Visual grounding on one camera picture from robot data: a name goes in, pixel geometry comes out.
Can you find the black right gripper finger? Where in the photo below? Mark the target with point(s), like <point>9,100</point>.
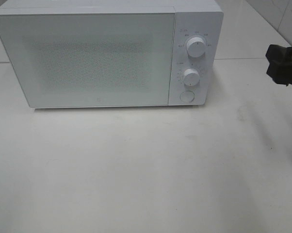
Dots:
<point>280,74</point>
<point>279,55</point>

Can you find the white timer knob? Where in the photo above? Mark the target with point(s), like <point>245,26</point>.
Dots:
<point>191,77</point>

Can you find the round white door button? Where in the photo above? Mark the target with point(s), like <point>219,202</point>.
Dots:
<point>187,96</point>

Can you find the white microwave door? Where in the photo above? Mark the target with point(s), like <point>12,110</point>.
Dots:
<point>90,60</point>

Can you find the upper white power knob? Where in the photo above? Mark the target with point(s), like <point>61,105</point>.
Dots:
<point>196,46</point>

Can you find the white microwave oven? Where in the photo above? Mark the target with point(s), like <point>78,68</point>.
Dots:
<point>191,17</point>

